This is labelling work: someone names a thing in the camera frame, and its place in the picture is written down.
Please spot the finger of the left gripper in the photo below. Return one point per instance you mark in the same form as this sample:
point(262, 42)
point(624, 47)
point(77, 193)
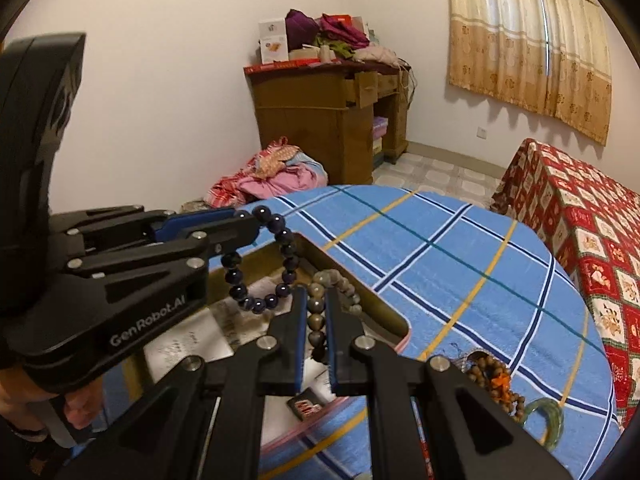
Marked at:
point(116, 228)
point(92, 262)

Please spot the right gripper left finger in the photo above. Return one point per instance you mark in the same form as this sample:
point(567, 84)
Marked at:
point(203, 420)

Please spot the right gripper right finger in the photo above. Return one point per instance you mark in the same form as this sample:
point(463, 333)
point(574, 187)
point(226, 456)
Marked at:
point(426, 419)

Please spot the brown wooden bead mala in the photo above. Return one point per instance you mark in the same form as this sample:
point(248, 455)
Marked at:
point(493, 376)

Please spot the green jade bangle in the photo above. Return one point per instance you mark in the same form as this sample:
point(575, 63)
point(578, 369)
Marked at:
point(544, 419)

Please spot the person's left hand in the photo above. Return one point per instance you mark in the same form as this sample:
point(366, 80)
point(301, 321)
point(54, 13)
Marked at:
point(20, 398)

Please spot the pink metal tin box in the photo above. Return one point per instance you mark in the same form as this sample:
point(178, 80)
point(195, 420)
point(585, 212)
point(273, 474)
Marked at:
point(219, 328)

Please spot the clothes pile on floor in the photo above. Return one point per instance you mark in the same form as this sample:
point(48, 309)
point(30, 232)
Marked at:
point(280, 168)

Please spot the blue plaid tablecloth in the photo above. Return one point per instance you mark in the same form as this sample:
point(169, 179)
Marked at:
point(466, 279)

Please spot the brown wooden desk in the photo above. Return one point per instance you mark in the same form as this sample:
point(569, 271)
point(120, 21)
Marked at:
point(328, 110)

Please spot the white product box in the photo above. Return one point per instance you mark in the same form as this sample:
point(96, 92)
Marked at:
point(273, 42)

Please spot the red patchwork bedspread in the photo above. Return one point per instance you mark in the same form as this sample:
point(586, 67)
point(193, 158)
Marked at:
point(590, 223)

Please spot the clothes pile on desk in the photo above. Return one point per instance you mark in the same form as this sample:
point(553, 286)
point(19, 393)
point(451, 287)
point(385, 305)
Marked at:
point(340, 36)

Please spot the beige patterned curtain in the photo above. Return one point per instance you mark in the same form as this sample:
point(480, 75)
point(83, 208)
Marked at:
point(549, 57)

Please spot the wall socket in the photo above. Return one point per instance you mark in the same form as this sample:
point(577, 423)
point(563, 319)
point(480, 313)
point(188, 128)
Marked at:
point(481, 133)

